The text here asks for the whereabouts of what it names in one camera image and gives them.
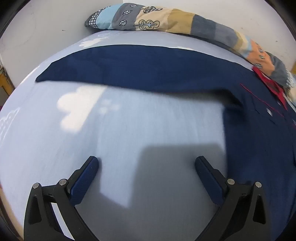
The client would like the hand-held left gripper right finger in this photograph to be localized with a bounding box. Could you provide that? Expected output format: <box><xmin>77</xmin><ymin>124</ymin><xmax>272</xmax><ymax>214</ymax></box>
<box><xmin>195</xmin><ymin>156</ymin><xmax>272</xmax><ymax>241</ymax></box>

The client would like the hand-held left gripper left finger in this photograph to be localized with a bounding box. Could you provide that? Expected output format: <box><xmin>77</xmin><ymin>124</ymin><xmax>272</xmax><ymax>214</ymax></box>
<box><xmin>23</xmin><ymin>156</ymin><xmax>100</xmax><ymax>241</ymax></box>

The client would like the navy blue jacket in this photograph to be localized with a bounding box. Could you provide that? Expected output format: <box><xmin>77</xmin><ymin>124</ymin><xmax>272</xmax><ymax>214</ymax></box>
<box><xmin>35</xmin><ymin>44</ymin><xmax>296</xmax><ymax>232</ymax></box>

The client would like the wooden side furniture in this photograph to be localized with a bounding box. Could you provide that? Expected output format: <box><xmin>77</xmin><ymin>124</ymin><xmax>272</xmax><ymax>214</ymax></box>
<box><xmin>0</xmin><ymin>66</ymin><xmax>14</xmax><ymax>98</ymax></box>

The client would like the rolled patchwork quilt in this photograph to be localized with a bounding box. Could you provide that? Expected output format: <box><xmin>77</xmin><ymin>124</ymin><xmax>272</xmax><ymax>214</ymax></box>
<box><xmin>84</xmin><ymin>2</ymin><xmax>296</xmax><ymax>90</ymax></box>

